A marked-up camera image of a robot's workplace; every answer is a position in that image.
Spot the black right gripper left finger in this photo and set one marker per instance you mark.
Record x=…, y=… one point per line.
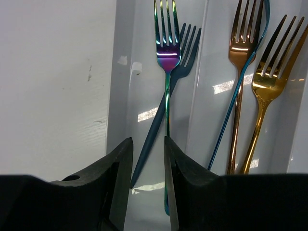
x=92, y=199

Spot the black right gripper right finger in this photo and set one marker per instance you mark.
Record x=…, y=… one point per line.
x=200, y=200

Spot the shiny blue fork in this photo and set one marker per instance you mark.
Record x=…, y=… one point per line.
x=263, y=28

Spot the ornate gold fork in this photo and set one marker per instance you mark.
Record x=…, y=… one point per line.
x=269, y=81

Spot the matte blue fork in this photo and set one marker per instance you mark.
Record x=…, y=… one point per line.
x=189, y=52

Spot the rainbow iridescent fork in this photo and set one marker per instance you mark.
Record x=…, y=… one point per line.
x=168, y=49

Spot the rose gold fork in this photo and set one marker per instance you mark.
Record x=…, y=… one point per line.
x=242, y=43

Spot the white cutlery tray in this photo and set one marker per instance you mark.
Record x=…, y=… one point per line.
x=200, y=100

